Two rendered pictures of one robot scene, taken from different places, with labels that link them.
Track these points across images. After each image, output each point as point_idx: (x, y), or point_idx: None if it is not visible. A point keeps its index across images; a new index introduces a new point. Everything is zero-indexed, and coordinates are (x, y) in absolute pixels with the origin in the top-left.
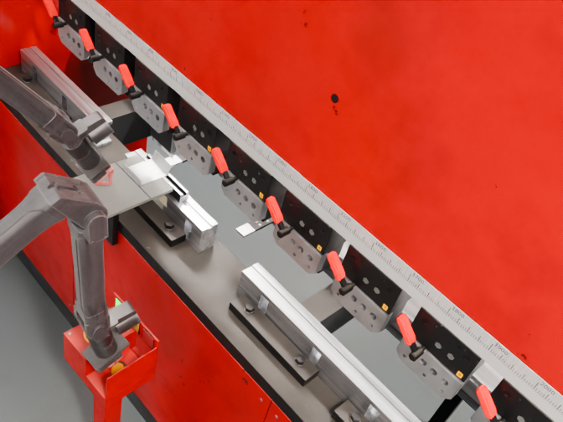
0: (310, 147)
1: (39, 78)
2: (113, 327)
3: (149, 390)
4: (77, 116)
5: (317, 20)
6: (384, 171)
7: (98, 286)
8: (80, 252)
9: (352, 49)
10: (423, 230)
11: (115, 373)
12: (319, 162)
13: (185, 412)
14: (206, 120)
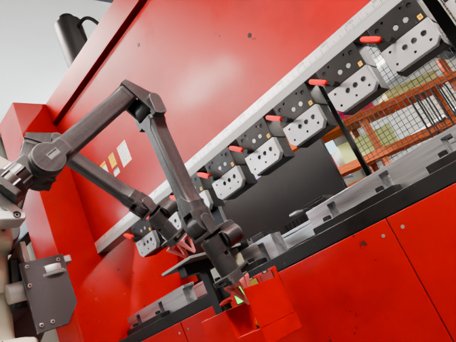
0: (261, 70)
1: (142, 317)
2: (220, 231)
3: None
4: (172, 302)
5: (220, 27)
6: (288, 19)
7: (184, 172)
8: (157, 135)
9: (238, 11)
10: (324, 5)
11: (250, 286)
12: (269, 67)
13: None
14: (220, 151)
